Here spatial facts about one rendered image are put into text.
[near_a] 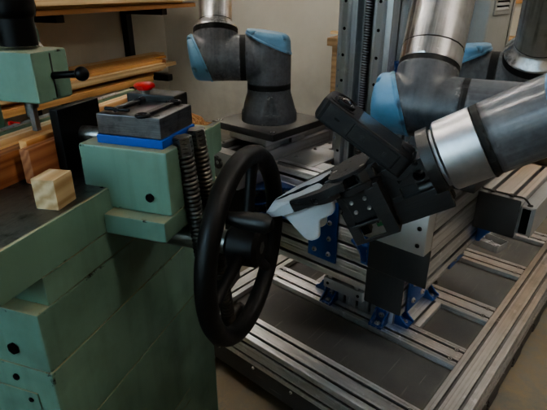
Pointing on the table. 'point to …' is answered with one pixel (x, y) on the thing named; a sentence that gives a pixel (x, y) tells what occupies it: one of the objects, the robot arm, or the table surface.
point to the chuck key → (126, 105)
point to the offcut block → (53, 189)
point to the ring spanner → (157, 109)
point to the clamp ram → (73, 129)
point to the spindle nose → (17, 23)
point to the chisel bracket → (32, 75)
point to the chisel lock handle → (72, 74)
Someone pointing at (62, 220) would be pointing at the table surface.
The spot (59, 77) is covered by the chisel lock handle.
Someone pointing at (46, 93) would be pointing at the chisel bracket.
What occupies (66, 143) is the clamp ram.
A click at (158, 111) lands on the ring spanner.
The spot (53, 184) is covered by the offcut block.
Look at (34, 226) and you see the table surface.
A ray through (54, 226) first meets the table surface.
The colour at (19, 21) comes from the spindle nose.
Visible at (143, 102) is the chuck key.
